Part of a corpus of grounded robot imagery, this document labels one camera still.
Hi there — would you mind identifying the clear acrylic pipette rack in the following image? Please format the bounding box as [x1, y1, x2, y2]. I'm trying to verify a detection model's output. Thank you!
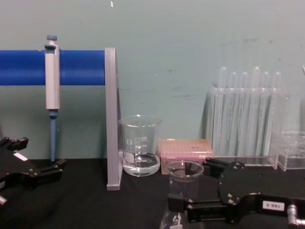
[205, 87, 290, 170]

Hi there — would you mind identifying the grey pipette with blue tip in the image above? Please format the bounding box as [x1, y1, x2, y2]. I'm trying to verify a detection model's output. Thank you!
[44, 35, 61, 163]

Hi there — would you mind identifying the small glass conical flask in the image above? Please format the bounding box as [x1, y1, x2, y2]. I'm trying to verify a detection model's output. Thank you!
[159, 160, 205, 229]

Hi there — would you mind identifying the clear plastic transfer pipette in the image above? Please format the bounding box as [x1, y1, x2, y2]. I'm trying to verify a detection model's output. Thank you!
[215, 66, 228, 144]
[226, 72, 238, 144]
[268, 72, 282, 148]
[246, 66, 262, 145]
[258, 72, 270, 146]
[237, 72, 248, 144]

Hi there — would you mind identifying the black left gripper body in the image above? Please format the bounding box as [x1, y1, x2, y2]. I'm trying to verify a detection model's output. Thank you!
[0, 148, 37, 191]

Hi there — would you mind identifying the grey stand end plate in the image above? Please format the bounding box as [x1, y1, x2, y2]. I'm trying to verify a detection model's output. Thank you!
[104, 47, 125, 192]

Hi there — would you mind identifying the large glass beaker with water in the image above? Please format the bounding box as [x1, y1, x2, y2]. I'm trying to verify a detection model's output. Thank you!
[117, 114, 163, 177]

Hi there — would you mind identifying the low clear acrylic rack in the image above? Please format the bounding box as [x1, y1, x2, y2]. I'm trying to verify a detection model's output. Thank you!
[277, 130, 305, 171]

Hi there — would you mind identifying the pink pipette tip box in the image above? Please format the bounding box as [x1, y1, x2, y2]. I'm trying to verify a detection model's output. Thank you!
[159, 138, 214, 175]

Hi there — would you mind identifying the black table cloth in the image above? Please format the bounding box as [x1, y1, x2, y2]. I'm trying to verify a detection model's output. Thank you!
[0, 156, 305, 229]

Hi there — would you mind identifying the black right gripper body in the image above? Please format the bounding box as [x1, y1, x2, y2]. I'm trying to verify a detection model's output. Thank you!
[217, 160, 305, 225]

